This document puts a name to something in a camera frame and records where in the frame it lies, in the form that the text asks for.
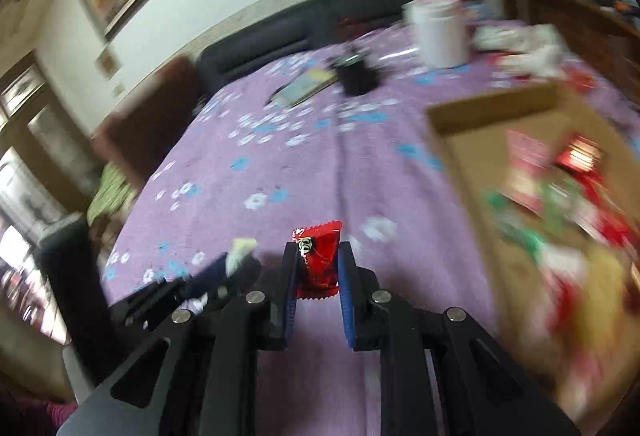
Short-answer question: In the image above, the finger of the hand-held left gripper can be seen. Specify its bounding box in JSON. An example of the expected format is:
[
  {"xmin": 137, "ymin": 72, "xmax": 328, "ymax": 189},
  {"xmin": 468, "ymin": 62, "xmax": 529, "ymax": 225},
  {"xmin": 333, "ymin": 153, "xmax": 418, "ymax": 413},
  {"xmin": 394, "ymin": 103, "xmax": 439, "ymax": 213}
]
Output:
[
  {"xmin": 150, "ymin": 255, "xmax": 232, "ymax": 305},
  {"xmin": 220, "ymin": 260, "xmax": 264, "ymax": 300}
]

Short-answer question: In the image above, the black round device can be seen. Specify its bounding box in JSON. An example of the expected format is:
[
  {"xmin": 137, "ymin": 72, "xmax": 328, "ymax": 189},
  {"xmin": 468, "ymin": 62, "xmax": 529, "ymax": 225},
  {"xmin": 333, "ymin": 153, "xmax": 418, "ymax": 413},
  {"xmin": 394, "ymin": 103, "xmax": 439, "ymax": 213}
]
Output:
[{"xmin": 332, "ymin": 48, "xmax": 381, "ymax": 96}]

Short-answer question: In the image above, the green patterned cushion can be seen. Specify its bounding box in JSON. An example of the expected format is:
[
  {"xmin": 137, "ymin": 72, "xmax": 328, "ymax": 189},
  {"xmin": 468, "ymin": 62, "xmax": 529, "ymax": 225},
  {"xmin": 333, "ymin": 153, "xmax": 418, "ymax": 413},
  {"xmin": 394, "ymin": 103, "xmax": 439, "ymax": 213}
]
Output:
[{"xmin": 87, "ymin": 163, "xmax": 138, "ymax": 227}]

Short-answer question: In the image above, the small red snack packet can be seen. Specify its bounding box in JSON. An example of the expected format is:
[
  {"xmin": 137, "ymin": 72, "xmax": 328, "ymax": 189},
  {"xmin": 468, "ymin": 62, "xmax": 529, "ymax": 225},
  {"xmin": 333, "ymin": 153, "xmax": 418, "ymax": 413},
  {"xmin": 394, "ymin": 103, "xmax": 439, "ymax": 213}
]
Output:
[{"xmin": 291, "ymin": 221, "xmax": 346, "ymax": 301}]

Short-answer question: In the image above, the pink cartoon snack packet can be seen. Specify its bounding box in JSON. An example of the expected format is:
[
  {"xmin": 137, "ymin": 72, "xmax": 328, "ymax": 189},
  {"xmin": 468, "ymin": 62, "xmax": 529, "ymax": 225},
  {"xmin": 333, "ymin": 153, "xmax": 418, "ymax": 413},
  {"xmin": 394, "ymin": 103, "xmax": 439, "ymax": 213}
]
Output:
[{"xmin": 502, "ymin": 130, "xmax": 551, "ymax": 211}]

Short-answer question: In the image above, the wooden door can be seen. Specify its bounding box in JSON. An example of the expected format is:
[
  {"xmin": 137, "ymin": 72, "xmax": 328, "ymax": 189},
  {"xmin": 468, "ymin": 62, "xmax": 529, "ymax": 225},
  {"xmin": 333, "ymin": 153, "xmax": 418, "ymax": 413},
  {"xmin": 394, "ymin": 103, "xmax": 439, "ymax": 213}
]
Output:
[{"xmin": 0, "ymin": 50, "xmax": 96, "ymax": 347}]

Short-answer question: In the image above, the white cloth pile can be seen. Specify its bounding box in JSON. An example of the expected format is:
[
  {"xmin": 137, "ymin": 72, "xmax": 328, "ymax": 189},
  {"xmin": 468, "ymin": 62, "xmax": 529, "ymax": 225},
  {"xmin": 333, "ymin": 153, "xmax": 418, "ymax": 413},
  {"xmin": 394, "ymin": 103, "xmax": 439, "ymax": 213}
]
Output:
[{"xmin": 472, "ymin": 23, "xmax": 568, "ymax": 76}]

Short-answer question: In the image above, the brown armchair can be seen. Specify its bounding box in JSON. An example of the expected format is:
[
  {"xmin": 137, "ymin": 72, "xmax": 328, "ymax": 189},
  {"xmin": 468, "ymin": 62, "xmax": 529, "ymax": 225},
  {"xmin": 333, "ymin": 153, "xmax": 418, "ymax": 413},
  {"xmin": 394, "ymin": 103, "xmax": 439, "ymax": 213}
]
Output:
[{"xmin": 92, "ymin": 56, "xmax": 201, "ymax": 187}]

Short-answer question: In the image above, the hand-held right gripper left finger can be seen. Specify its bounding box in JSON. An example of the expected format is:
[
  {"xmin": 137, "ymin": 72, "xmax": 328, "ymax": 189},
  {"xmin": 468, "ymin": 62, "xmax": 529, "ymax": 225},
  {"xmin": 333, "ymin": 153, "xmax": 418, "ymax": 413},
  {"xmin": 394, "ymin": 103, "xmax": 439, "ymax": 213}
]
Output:
[{"xmin": 57, "ymin": 242, "xmax": 301, "ymax": 436}]

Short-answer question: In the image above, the purple floral tablecloth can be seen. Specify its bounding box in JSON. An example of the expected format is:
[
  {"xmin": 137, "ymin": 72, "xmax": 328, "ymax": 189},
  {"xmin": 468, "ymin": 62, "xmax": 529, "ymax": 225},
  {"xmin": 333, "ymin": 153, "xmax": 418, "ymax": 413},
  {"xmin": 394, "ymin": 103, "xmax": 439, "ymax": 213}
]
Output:
[{"xmin": 102, "ymin": 18, "xmax": 640, "ymax": 436}]

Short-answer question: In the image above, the cardboard box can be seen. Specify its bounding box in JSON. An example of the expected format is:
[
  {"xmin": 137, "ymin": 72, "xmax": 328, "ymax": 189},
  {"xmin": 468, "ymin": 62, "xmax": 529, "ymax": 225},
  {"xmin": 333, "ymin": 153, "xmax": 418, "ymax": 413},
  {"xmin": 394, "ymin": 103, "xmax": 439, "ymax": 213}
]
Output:
[{"xmin": 425, "ymin": 83, "xmax": 640, "ymax": 422}]

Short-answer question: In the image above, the dark sofa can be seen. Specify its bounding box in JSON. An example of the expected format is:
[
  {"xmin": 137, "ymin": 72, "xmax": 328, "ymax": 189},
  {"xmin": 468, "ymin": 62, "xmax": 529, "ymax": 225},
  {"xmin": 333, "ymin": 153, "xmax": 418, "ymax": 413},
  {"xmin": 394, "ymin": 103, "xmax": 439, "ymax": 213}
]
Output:
[{"xmin": 197, "ymin": 0, "xmax": 481, "ymax": 96}]

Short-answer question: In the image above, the small wall plaque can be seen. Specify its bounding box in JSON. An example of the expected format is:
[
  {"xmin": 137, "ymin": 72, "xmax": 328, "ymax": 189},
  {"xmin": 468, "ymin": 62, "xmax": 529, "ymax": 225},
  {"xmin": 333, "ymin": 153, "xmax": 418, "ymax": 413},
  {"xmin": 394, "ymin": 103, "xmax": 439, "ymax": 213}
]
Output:
[{"xmin": 95, "ymin": 50, "xmax": 118, "ymax": 76}]

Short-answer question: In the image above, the dark red snack packet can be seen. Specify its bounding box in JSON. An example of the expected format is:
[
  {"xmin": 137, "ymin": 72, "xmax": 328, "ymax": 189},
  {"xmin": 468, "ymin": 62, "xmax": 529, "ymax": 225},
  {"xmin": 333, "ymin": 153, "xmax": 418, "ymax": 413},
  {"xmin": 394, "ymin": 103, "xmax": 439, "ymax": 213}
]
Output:
[{"xmin": 555, "ymin": 136, "xmax": 606, "ymax": 174}]

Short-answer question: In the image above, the wooden cabinet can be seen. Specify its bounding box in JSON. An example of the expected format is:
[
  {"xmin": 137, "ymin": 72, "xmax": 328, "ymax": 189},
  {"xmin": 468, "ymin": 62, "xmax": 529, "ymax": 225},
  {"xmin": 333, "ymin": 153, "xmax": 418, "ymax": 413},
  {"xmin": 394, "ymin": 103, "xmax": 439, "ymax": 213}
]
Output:
[{"xmin": 510, "ymin": 0, "xmax": 640, "ymax": 101}]

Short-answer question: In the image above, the thin book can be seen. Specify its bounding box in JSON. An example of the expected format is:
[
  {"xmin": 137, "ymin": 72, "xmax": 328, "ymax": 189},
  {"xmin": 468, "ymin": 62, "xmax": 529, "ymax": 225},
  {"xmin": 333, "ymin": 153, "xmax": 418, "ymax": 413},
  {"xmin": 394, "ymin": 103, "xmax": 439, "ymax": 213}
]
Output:
[{"xmin": 265, "ymin": 66, "xmax": 341, "ymax": 109}]

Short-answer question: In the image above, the red plastic wrapper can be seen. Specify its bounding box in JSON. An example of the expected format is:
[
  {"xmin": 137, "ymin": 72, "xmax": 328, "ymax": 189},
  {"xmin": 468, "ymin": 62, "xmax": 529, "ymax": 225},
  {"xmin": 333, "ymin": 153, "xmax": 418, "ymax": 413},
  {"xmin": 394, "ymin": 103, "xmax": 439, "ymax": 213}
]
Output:
[{"xmin": 565, "ymin": 68, "xmax": 598, "ymax": 94}]

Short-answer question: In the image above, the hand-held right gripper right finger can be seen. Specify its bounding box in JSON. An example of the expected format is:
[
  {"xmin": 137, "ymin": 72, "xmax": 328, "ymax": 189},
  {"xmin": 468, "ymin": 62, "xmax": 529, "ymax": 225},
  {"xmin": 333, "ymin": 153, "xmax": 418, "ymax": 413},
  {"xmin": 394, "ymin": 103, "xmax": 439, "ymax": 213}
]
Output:
[{"xmin": 337, "ymin": 241, "xmax": 583, "ymax": 436}]

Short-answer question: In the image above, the white plastic jar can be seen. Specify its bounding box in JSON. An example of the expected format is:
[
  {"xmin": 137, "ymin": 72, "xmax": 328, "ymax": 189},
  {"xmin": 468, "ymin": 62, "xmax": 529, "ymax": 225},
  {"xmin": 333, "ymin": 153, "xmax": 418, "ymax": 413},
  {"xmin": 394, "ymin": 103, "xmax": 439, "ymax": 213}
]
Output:
[{"xmin": 404, "ymin": 0, "xmax": 471, "ymax": 69}]

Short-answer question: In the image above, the green white snack packet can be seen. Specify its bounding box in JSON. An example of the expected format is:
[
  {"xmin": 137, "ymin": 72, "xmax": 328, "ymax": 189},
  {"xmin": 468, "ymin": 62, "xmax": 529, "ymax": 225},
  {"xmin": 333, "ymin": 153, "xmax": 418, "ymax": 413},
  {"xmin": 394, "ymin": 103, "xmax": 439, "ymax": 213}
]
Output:
[{"xmin": 225, "ymin": 238, "xmax": 258, "ymax": 277}]

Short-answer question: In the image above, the light blue packet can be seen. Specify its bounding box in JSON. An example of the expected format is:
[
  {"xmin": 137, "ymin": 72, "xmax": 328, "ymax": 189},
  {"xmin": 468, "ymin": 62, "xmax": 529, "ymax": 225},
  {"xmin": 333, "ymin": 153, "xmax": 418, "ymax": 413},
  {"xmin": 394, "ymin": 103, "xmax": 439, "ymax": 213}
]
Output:
[{"xmin": 462, "ymin": 0, "xmax": 493, "ymax": 22}]

